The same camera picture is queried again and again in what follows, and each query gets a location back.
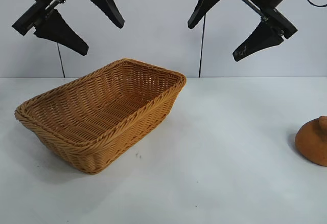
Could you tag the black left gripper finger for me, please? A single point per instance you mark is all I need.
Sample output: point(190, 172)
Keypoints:
point(102, 1)
point(61, 34)

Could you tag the tan woven wicker basket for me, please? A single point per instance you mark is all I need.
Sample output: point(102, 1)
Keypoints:
point(102, 106)

